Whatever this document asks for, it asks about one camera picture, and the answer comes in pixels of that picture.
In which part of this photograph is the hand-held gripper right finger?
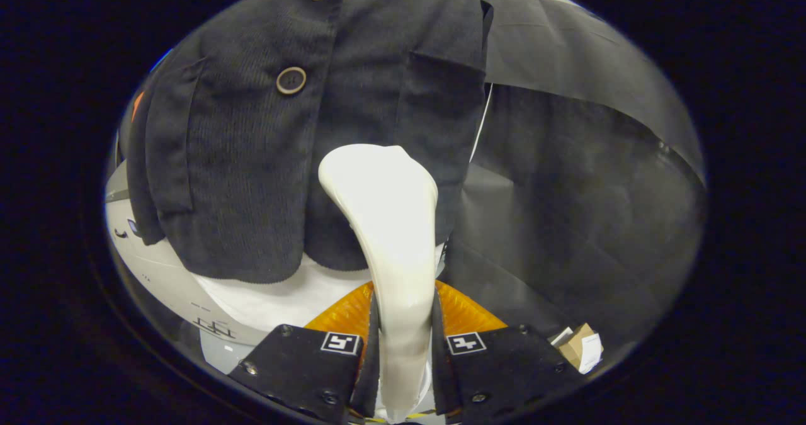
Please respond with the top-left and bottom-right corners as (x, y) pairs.
(431, 280), (583, 424)

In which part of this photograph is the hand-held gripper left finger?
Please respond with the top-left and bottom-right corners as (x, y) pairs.
(228, 281), (380, 424)

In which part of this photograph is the white garment steamer head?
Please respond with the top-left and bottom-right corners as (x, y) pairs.
(318, 144), (440, 422)

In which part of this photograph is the black button jacket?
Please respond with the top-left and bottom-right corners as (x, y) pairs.
(126, 0), (494, 285)

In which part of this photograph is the small cardboard box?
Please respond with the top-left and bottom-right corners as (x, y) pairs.
(557, 323), (598, 370)

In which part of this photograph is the grey drawer cabinet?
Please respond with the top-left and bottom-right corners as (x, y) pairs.
(104, 132), (271, 347)

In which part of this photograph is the black backdrop cloth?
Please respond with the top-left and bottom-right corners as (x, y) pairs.
(441, 0), (706, 350)

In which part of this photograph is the thin white cable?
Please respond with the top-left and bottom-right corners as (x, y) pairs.
(469, 82), (493, 161)

